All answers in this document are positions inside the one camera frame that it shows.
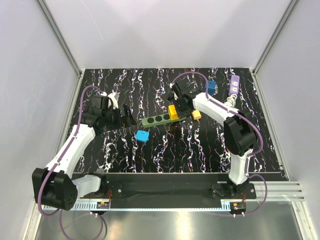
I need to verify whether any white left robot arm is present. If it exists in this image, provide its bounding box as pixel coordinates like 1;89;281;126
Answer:
31;92;137;211

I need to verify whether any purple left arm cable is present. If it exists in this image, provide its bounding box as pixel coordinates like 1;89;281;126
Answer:
33;86;108;238

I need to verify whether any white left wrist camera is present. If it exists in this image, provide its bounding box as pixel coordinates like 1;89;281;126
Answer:
101;91;120;110

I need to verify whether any small orange plug adapter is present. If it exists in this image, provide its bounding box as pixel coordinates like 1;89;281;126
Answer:
191;110;202;120

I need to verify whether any green power strip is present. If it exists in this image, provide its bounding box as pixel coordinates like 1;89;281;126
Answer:
141;113;186;128

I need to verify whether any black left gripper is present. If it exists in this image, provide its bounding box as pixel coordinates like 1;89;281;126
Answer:
102;104;137;131

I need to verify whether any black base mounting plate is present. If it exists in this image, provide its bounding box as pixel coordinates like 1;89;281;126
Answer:
85;173;257;211

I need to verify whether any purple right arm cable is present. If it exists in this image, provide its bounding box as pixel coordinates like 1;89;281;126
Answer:
172;71;268;217

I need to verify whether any dark blue cube adapter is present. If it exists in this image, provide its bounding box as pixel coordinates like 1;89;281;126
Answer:
204;80;216;95

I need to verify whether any white coiled cable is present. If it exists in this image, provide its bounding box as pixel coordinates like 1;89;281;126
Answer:
224;93;238;108

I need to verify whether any black marbled table mat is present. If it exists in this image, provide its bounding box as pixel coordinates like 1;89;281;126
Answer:
74;67;284;173

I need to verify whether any light blue plug adapter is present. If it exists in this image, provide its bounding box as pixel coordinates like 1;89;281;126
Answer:
135;130;150;143

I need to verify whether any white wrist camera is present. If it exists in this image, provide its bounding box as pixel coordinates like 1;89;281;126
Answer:
101;91;120;110
171;78;199;100

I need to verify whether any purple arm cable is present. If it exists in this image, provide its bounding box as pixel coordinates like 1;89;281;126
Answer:
172;71;268;217
33;86;108;238

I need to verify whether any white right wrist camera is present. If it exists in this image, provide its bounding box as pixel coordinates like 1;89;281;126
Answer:
171;78;199;100

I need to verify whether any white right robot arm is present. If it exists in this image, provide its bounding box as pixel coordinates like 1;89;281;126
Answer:
168;78;258;199

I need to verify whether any purple power strip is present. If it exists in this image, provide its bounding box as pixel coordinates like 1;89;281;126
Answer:
228;75;240;96

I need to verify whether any yellow cube plug adapter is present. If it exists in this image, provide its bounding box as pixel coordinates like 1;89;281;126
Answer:
168;104;179;121

